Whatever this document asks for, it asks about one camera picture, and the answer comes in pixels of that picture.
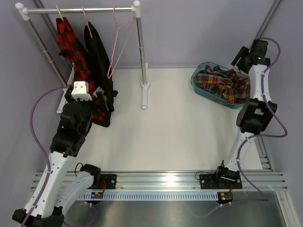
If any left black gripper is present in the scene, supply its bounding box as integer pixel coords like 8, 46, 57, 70
65, 92, 107, 135

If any brown multicolour plaid shirt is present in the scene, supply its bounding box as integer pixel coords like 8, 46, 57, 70
193, 65, 250, 105

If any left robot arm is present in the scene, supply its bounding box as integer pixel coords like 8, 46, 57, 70
12, 90, 107, 227

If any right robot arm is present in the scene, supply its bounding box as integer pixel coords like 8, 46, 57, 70
210, 38, 277, 190

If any red black plaid shirt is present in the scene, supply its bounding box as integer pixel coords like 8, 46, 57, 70
56, 17, 105, 121

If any pink hanger with black shirt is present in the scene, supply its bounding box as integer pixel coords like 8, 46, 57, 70
82, 6, 93, 39

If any white and chrome clothes rack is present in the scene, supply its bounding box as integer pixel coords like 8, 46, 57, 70
15, 0, 150, 110

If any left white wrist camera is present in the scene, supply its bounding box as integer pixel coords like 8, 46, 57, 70
71, 81, 92, 101

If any right aluminium frame post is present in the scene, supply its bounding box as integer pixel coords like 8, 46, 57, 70
253, 0, 283, 40

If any aluminium frame post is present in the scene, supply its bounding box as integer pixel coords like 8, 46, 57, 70
253, 0, 283, 40
37, 14, 65, 72

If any left aluminium frame post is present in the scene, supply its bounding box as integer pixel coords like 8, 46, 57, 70
37, 14, 65, 72

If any grey slotted cable duct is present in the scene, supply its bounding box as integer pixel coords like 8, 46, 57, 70
77, 192, 218, 201

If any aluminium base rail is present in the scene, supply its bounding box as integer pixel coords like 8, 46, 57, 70
30, 170, 288, 190

